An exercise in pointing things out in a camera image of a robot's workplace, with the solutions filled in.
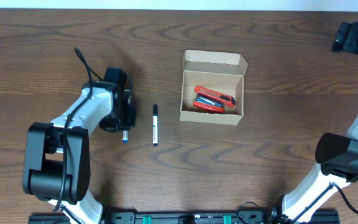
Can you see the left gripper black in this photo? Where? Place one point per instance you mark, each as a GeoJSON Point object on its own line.
{"type": "Point", "coordinates": [124, 119]}

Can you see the blue whiteboard marker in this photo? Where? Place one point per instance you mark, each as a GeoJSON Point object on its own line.
{"type": "Point", "coordinates": [125, 137]}

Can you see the black whiteboard marker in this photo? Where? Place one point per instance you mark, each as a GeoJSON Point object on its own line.
{"type": "Point", "coordinates": [155, 125]}

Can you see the red and black stapler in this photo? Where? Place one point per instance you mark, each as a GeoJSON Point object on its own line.
{"type": "Point", "coordinates": [208, 105]}

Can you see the red utility knife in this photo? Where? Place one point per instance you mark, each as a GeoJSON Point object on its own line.
{"type": "Point", "coordinates": [215, 96]}

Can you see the cardboard box with lid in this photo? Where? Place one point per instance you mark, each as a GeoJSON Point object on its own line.
{"type": "Point", "coordinates": [219, 71]}

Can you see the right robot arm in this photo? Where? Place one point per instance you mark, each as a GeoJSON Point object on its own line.
{"type": "Point", "coordinates": [336, 158]}

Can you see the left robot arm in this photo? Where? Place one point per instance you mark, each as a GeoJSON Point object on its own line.
{"type": "Point", "coordinates": [57, 154]}

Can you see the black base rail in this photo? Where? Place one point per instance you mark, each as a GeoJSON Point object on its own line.
{"type": "Point", "coordinates": [248, 216]}

